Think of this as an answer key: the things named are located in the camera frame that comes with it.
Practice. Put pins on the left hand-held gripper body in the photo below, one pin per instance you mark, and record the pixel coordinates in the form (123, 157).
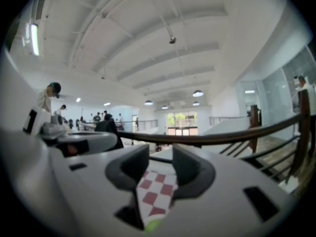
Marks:
(81, 139)

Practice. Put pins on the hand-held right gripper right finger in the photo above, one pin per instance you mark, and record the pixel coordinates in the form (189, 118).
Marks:
(195, 175)

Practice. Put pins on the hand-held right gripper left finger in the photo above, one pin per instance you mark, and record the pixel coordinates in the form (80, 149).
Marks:
(123, 173)

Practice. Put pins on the green vegetable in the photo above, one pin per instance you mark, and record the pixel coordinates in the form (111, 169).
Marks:
(153, 225)

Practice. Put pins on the red white checkered cloth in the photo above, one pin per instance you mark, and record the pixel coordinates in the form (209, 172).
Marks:
(158, 194)

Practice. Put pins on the dark wooden stair railing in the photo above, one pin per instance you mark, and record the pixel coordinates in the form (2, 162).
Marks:
(222, 136)

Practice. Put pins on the grey metal balcony railing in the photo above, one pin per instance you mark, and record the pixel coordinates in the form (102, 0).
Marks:
(145, 125)

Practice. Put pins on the round pendant lamp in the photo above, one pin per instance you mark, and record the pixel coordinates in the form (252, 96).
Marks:
(198, 93)
(148, 103)
(196, 104)
(164, 107)

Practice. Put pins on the long fluorescent ceiling light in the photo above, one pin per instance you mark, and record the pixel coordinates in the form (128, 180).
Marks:
(34, 39)

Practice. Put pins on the hanging ceiling fixture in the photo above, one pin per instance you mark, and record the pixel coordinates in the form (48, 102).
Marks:
(172, 40)

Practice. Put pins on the glass partition wall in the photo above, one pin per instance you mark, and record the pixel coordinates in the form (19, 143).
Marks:
(279, 90)

